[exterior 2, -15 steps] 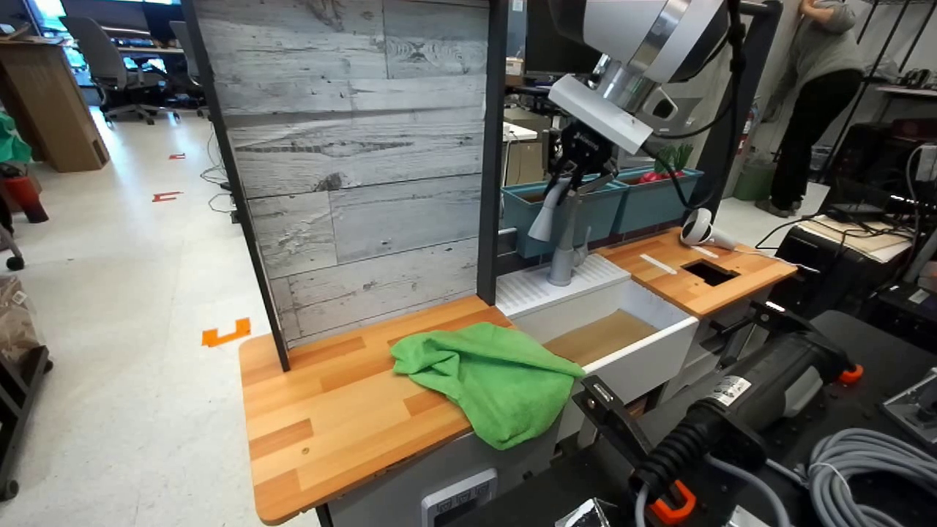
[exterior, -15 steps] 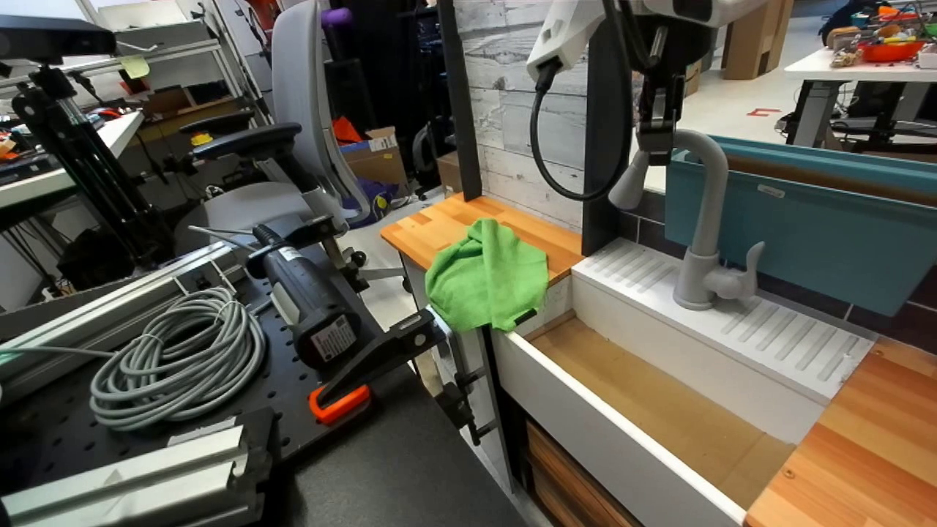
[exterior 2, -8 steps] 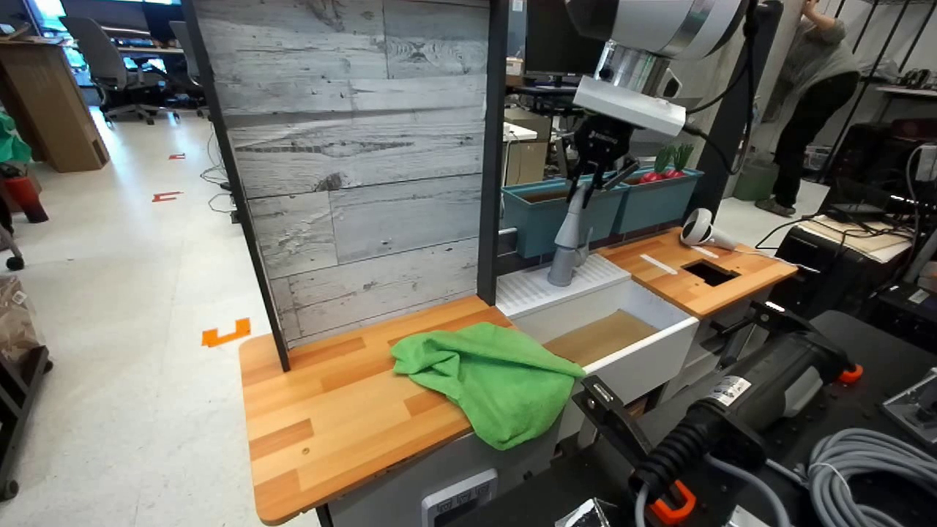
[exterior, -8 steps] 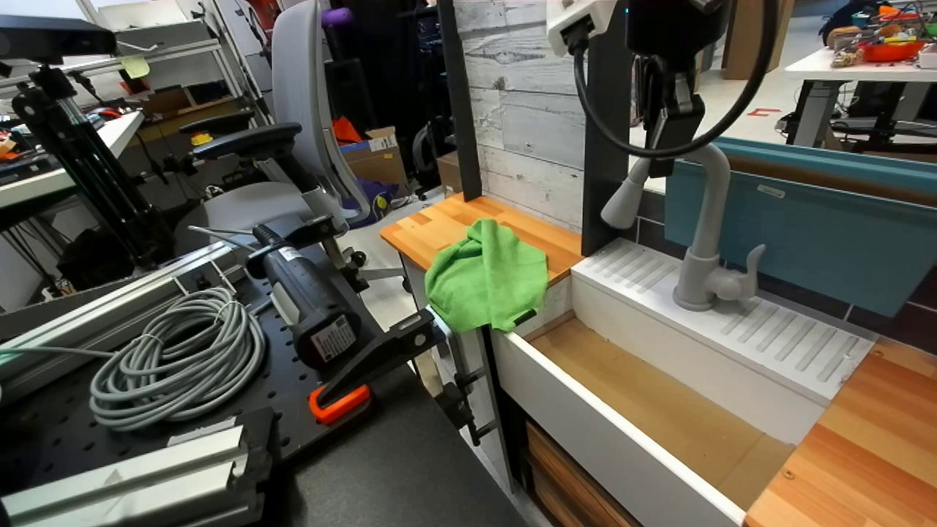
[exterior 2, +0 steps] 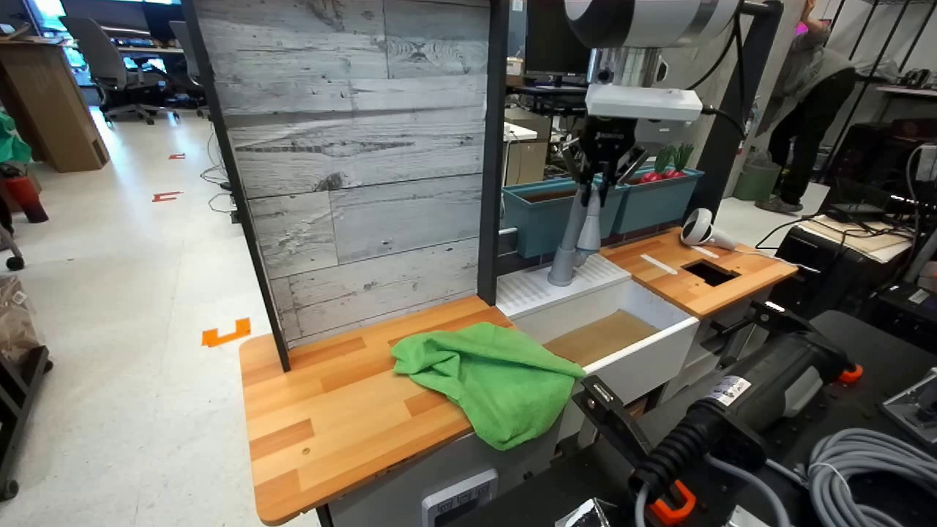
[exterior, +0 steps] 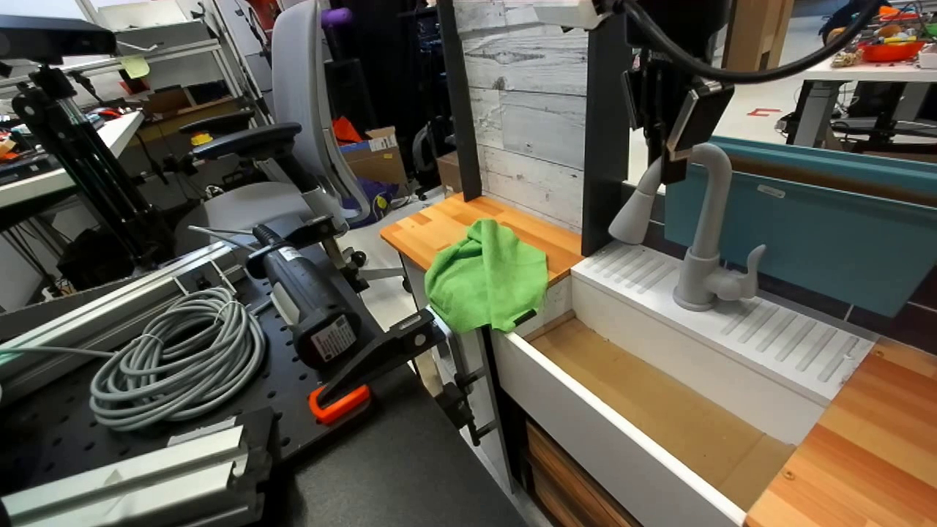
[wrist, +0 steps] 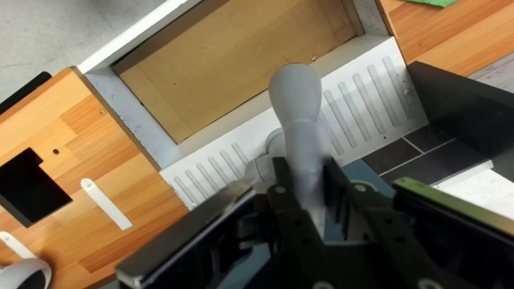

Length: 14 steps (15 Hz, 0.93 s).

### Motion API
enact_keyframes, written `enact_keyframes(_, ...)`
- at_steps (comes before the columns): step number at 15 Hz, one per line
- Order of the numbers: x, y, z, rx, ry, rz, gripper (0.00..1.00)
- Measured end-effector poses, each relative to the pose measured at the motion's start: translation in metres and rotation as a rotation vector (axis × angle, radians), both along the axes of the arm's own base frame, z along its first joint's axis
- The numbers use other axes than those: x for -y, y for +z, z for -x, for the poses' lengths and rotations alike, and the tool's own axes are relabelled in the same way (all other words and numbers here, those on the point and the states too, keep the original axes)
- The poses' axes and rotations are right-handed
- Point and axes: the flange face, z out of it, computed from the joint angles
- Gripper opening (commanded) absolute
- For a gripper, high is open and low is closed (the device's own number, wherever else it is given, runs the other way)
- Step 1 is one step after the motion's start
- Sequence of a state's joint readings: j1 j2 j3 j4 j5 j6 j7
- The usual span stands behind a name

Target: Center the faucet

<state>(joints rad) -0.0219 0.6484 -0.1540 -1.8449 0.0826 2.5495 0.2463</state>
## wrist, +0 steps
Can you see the gray wood-look backsplash panel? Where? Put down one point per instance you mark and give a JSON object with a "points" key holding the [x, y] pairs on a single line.
{"points": [[499, 75]]}

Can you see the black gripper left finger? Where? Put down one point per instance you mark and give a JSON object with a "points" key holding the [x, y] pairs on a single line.
{"points": [[289, 235]]}

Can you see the short white plastic strip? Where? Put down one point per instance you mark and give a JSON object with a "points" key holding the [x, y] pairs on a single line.
{"points": [[16, 245]]}

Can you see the small wooden countertop with hole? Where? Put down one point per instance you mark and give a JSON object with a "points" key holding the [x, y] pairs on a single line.
{"points": [[106, 139]]}

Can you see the long white plastic strip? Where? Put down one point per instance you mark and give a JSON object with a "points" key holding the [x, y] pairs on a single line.
{"points": [[106, 203]]}

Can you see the green cloth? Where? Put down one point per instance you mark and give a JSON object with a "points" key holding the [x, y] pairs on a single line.
{"points": [[433, 3]]}

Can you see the gray kitchen faucet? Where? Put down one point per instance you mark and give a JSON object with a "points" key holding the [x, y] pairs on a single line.
{"points": [[298, 134]]}

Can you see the large wooden countertop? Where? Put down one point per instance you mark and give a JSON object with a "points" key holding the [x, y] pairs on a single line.
{"points": [[454, 38]]}

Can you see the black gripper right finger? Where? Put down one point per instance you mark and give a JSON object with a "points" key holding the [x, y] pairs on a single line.
{"points": [[374, 242]]}

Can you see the white farmhouse sink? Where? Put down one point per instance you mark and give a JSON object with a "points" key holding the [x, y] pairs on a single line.
{"points": [[355, 107]]}

